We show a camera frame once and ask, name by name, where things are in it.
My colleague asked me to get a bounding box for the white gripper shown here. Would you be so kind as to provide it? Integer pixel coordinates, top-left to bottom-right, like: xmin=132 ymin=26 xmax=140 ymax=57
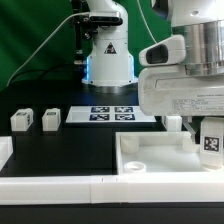
xmin=138 ymin=65 xmax=224 ymax=143

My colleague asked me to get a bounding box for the white square tabletop part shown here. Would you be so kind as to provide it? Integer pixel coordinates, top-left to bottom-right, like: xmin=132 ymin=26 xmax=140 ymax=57
xmin=116 ymin=131 xmax=224 ymax=175

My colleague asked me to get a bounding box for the white marker sheet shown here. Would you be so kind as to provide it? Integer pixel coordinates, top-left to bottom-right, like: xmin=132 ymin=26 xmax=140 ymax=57
xmin=66 ymin=106 xmax=156 ymax=123

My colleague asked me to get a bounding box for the white left fence block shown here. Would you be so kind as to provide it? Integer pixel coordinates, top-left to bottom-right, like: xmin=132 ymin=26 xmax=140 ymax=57
xmin=0 ymin=136 xmax=13 ymax=171

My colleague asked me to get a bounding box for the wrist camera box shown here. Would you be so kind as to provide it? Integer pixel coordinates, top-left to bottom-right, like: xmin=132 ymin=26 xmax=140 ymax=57
xmin=139 ymin=35 xmax=186 ymax=67

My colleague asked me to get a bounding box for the black cable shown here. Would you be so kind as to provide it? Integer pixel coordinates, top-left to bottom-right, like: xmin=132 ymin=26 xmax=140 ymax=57
xmin=6 ymin=64 xmax=84 ymax=88

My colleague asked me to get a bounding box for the white front fence rail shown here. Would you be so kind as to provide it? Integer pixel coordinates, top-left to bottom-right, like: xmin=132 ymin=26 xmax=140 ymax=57
xmin=0 ymin=173 xmax=224 ymax=205

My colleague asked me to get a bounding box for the white cable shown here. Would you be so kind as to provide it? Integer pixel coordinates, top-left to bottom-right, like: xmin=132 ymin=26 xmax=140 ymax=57
xmin=5 ymin=11 xmax=91 ymax=88

